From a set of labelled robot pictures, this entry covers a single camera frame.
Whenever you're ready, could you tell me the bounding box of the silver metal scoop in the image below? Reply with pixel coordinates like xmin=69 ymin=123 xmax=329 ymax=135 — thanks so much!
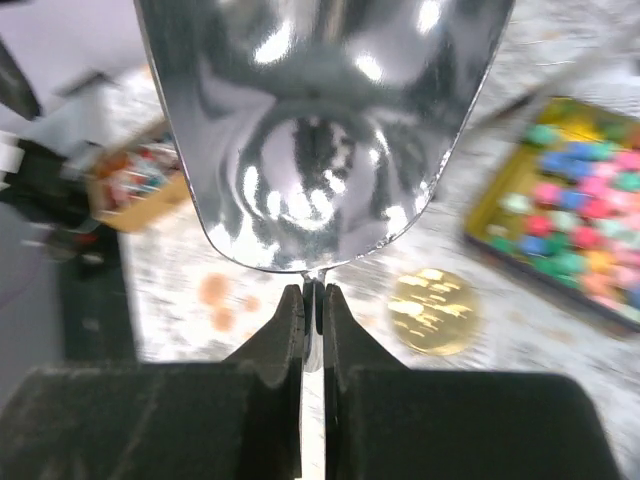
xmin=135 ymin=1 xmax=514 ymax=371

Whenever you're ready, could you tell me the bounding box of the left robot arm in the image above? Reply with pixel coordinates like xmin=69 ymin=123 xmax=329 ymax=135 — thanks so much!
xmin=1 ymin=47 xmax=120 ymax=287

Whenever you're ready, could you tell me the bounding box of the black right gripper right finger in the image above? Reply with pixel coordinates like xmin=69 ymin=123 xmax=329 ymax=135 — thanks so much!
xmin=323 ymin=285 xmax=620 ymax=479

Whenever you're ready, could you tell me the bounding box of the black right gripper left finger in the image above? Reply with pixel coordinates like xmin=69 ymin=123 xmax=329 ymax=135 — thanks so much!
xmin=1 ymin=285 xmax=305 ymax=479

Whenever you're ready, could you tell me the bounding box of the gold tin of wrapped candies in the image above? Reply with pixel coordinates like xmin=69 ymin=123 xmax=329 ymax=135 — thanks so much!
xmin=86 ymin=118 xmax=190 ymax=233

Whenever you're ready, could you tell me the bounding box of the tin of colourful star candies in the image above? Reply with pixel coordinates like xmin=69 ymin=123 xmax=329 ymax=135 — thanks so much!
xmin=463 ymin=96 xmax=639 ymax=333

